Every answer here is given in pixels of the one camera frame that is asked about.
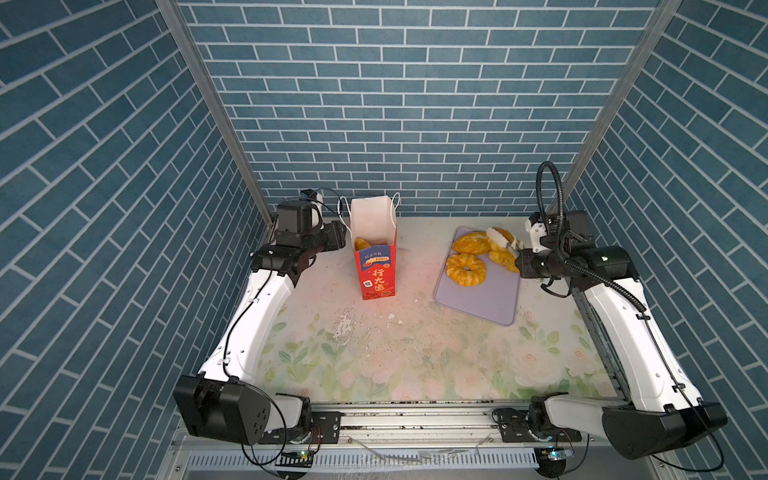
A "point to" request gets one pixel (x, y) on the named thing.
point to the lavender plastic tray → (495, 299)
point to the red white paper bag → (375, 242)
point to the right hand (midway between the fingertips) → (518, 256)
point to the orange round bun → (361, 244)
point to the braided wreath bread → (465, 269)
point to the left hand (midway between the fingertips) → (338, 227)
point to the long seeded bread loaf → (472, 243)
